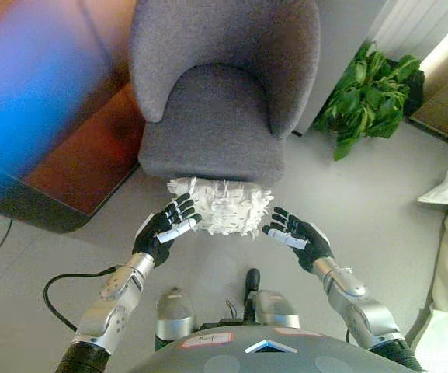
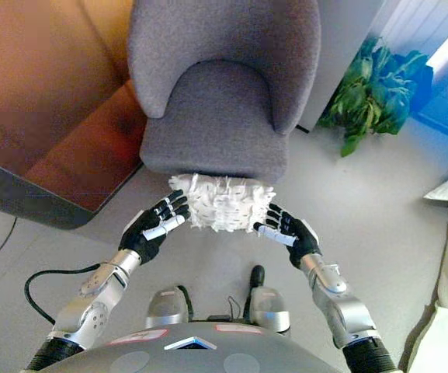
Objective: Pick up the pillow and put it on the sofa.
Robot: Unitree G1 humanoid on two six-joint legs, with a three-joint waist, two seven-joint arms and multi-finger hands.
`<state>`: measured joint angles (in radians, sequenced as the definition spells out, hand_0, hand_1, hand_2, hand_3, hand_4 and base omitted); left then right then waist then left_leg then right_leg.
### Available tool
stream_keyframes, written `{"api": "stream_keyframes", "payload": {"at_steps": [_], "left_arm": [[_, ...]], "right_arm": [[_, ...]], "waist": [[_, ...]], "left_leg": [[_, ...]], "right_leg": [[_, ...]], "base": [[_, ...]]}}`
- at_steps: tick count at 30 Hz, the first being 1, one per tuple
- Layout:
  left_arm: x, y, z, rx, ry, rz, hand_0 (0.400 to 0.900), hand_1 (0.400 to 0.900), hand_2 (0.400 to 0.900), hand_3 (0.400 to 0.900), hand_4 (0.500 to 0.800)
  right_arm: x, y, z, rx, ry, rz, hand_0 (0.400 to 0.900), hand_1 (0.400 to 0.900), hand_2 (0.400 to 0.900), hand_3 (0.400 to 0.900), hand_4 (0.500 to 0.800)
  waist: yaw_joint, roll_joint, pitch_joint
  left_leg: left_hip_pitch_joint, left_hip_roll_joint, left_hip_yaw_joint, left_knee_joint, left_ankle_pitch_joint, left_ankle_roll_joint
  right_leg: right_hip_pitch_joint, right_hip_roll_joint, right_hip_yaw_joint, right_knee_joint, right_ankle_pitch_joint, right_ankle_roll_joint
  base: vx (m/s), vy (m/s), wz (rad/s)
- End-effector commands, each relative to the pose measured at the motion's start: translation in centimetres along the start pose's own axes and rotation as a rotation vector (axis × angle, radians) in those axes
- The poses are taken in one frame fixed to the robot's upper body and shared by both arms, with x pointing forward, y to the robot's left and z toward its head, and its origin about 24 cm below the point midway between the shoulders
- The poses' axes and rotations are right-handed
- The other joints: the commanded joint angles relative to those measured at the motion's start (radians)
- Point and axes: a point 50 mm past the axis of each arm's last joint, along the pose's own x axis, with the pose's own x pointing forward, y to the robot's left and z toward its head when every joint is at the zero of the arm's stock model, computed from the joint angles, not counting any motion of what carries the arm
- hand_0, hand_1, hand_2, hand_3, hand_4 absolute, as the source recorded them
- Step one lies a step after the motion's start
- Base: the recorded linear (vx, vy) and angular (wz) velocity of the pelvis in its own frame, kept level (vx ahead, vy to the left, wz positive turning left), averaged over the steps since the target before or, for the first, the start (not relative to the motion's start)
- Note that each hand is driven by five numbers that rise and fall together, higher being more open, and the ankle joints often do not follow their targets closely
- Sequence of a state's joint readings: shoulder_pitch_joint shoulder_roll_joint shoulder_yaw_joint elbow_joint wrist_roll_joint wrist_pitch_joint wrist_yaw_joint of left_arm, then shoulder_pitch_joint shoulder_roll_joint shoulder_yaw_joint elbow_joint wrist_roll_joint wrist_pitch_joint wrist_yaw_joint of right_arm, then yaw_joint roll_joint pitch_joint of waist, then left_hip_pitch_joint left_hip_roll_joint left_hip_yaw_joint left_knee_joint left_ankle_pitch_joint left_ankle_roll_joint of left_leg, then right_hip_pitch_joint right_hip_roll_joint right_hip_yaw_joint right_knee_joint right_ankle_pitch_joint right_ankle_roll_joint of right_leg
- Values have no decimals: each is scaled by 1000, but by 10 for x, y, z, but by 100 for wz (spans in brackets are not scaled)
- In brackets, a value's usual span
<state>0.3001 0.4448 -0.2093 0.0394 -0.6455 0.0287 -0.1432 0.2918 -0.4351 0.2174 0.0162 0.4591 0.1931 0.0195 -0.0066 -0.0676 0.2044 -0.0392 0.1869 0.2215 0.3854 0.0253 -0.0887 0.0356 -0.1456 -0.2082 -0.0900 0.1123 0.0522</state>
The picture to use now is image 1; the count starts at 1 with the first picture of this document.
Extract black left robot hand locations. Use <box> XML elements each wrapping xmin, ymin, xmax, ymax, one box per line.
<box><xmin>132</xmin><ymin>192</ymin><xmax>203</xmax><ymax>270</ymax></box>

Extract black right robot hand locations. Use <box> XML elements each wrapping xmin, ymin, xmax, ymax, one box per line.
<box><xmin>262</xmin><ymin>207</ymin><xmax>335</xmax><ymax>274</ymax></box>

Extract white shaggy pillow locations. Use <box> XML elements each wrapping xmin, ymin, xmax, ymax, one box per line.
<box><xmin>165</xmin><ymin>176</ymin><xmax>276</xmax><ymax>239</ymax></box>

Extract grey fabric armchair sofa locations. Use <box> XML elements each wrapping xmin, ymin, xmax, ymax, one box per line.
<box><xmin>128</xmin><ymin>0</ymin><xmax>322</xmax><ymax>183</ymax></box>

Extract silver right robot leg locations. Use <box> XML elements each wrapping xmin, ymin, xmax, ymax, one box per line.
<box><xmin>243</xmin><ymin>268</ymin><xmax>301</xmax><ymax>329</ymax></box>

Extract silver robot leg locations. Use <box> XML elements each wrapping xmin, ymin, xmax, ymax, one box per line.
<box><xmin>243</xmin><ymin>268</ymin><xmax>301</xmax><ymax>329</ymax></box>
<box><xmin>155</xmin><ymin>286</ymin><xmax>196</xmax><ymax>351</ymax></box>

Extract silver left robot leg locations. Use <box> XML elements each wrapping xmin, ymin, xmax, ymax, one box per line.
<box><xmin>155</xmin><ymin>286</ymin><xmax>196</xmax><ymax>351</ymax></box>

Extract grey robot torso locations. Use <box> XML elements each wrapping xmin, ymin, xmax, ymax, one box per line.
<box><xmin>128</xmin><ymin>325</ymin><xmax>418</xmax><ymax>373</ymax></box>

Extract white bedding with cushion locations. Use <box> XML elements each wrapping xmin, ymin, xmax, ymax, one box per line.
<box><xmin>409</xmin><ymin>159</ymin><xmax>448</xmax><ymax>373</ymax></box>

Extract green leafy potted plant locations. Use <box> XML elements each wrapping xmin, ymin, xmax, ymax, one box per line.
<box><xmin>311</xmin><ymin>40</ymin><xmax>425</xmax><ymax>162</ymax></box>

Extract dark wooden cabinet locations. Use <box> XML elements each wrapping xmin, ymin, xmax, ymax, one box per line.
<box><xmin>0</xmin><ymin>0</ymin><xmax>149</xmax><ymax>234</ymax></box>

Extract brown wooden low shelf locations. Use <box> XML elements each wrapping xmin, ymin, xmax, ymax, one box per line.
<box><xmin>406</xmin><ymin>77</ymin><xmax>448</xmax><ymax>152</ymax></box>

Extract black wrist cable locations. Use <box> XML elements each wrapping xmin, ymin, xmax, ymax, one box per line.
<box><xmin>43</xmin><ymin>264</ymin><xmax>120</xmax><ymax>333</ymax></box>

